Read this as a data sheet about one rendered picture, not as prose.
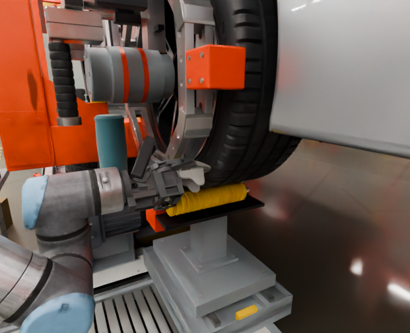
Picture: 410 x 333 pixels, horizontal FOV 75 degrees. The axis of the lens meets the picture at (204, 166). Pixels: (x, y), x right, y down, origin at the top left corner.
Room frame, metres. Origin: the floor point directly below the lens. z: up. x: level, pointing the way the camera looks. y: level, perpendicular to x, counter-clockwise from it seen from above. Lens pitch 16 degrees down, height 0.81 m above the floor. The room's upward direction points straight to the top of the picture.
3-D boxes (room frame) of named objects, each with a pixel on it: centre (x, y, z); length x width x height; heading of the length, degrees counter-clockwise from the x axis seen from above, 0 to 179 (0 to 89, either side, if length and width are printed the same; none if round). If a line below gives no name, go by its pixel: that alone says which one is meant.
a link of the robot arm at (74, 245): (0.45, 0.27, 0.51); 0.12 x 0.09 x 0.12; 23
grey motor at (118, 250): (1.02, 0.36, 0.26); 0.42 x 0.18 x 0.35; 118
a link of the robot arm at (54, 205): (0.46, 0.26, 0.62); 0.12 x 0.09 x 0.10; 118
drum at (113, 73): (0.76, 0.20, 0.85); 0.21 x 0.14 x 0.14; 118
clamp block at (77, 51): (0.84, 0.40, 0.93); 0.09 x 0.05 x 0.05; 118
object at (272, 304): (0.87, -0.01, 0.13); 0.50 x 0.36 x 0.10; 28
